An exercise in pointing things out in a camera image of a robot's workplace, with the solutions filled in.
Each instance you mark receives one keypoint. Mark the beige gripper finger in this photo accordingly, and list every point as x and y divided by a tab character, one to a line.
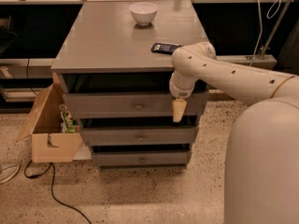
178	109

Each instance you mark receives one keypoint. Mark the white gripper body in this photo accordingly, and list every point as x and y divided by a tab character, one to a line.
180	92

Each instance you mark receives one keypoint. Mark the grey top drawer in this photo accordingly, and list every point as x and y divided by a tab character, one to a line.
119	105

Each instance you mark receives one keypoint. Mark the grey drawer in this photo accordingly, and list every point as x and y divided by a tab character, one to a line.
142	136
141	158
119	105

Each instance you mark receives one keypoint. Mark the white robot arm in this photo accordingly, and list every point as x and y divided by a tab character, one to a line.
261	180

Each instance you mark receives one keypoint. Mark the grey bottom drawer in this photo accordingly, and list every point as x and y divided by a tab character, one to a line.
141	158

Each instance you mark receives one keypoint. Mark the grey drawer cabinet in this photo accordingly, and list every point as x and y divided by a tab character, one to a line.
108	52

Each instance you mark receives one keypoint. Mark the grey middle drawer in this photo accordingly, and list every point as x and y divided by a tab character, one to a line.
142	136

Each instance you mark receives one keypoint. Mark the dark blue snack packet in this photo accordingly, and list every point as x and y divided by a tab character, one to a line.
164	48

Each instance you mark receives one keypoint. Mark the white bowl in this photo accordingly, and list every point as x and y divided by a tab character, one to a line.
143	12

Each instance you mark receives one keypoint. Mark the green packet in box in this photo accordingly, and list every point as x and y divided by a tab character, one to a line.
68	125

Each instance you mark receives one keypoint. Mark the cardboard box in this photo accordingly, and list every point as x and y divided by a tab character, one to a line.
43	126

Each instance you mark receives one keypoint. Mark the metal stand pole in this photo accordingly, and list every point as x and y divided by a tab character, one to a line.
280	6

